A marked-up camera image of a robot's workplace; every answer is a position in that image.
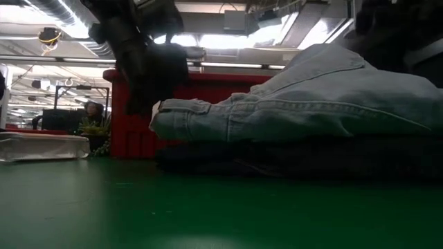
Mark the long ceiling light bar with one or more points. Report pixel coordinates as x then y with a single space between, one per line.
69 60

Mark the dark blue jeans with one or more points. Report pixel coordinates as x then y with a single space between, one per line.
311 159

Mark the black background rack frame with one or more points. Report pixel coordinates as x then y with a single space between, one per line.
83 87

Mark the person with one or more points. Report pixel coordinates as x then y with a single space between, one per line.
92 112

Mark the wipes packet with orange label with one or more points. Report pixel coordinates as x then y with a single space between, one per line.
41 147

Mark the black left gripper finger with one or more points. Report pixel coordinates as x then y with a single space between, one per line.
136 100

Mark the dark computer monitor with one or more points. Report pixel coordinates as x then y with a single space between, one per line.
59 119

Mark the light blue denim garment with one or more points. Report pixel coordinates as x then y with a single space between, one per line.
311 103

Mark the red plastic laundry basket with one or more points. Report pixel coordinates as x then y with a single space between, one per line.
131 138

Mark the small green potted plant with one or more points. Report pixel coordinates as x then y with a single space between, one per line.
95 131

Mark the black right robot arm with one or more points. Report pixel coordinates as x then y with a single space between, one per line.
391 31

